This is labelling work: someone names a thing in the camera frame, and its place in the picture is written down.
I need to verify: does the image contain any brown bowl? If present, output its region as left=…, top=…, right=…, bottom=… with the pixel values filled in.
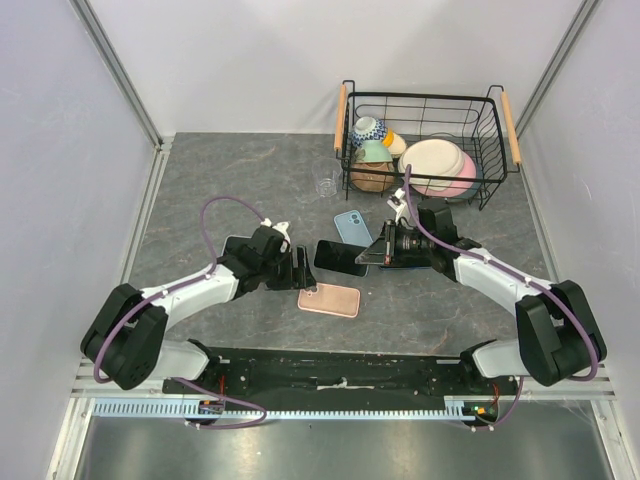
left=350, top=162, right=395, bottom=193

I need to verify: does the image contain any pink phone case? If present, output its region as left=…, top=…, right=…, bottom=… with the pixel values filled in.
left=297, top=283, right=361, bottom=318

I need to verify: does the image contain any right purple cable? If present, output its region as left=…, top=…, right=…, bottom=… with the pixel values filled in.
left=403, top=163, right=600, bottom=432

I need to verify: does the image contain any blue white patterned bowl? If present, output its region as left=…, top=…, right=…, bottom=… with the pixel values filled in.
left=351, top=116, right=389, bottom=148

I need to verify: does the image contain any cream plate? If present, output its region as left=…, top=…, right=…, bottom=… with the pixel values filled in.
left=398, top=139, right=464, bottom=190

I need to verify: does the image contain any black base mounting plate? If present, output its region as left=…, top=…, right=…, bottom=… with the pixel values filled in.
left=194, top=348, right=518, bottom=400

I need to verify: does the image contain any light blue phone case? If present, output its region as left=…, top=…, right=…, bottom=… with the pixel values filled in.
left=334, top=210, right=373, bottom=247

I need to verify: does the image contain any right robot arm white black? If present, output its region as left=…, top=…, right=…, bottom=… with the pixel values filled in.
left=356, top=199, right=607, bottom=394

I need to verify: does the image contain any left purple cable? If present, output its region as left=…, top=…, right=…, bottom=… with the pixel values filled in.
left=92, top=197, right=269, bottom=430

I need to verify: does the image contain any aluminium frame rail front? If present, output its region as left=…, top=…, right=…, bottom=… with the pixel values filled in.
left=71, top=359, right=164, bottom=398

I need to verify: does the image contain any yellow white bowl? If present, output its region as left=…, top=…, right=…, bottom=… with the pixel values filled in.
left=382, top=129, right=407, bottom=158

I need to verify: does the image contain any lavender phone case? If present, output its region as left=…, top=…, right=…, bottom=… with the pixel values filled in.
left=220, top=235, right=251, bottom=262

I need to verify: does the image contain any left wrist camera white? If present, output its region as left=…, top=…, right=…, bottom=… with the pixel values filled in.
left=260, top=218, right=291, bottom=253

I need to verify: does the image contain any black wire dish basket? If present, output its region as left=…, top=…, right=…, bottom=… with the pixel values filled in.
left=334, top=80, right=522, bottom=207

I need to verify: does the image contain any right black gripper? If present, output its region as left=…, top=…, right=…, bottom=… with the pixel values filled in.
left=357, top=219, right=434, bottom=266

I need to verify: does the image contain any clear glass cup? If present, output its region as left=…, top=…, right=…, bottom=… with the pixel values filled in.
left=312, top=159, right=342, bottom=198

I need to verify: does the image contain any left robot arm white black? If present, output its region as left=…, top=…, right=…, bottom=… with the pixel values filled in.
left=80, top=222, right=316, bottom=393

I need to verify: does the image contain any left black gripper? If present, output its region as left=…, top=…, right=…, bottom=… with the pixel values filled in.
left=260, top=245, right=316, bottom=290

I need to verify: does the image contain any phone with blue edge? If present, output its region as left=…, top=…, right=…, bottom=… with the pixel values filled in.
left=379, top=265, right=431, bottom=271

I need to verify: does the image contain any blue slotted cable duct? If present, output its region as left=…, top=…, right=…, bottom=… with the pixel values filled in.
left=92, top=398, right=476, bottom=421

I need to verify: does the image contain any mint green bowl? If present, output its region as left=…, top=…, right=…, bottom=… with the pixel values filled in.
left=355, top=140, right=393, bottom=164

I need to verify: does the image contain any pink plate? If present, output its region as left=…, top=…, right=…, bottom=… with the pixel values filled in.
left=411, top=153, right=478, bottom=198

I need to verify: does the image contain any purple cable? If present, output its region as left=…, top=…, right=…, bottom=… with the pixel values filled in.
left=403, top=163, right=600, bottom=432
left=92, top=197, right=269, bottom=430

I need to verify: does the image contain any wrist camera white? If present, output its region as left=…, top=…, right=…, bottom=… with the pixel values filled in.
left=387, top=188, right=411, bottom=225
left=260, top=218, right=291, bottom=253

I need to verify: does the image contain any black phone front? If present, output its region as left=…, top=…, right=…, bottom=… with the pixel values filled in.
left=314, top=240, right=368, bottom=277

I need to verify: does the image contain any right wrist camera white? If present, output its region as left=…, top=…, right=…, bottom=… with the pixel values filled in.
left=387, top=188, right=411, bottom=225

